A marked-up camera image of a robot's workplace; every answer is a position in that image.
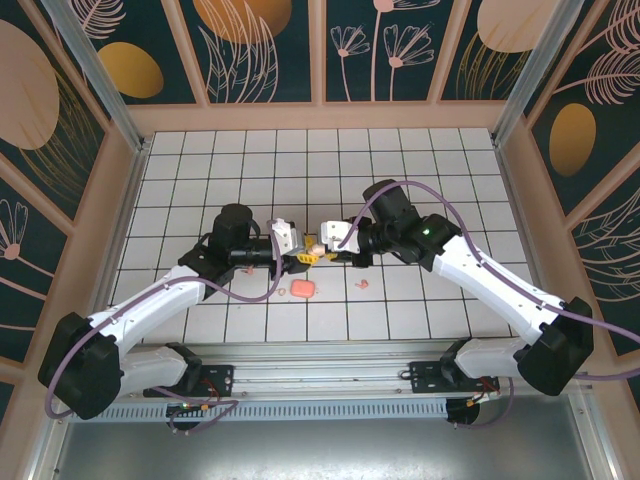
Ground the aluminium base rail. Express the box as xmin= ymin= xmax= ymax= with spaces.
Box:
xmin=139 ymin=341 xmax=587 ymax=401

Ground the perforated grey cable duct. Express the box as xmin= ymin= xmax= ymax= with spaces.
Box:
xmin=97 ymin=399 xmax=450 ymax=422

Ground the aluminium frame post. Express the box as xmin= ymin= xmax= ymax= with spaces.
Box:
xmin=42 ymin=0 xmax=151 ymax=154
xmin=492 ymin=0 xmax=584 ymax=146

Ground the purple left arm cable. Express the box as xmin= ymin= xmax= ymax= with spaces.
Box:
xmin=44 ymin=219 xmax=284 ymax=435

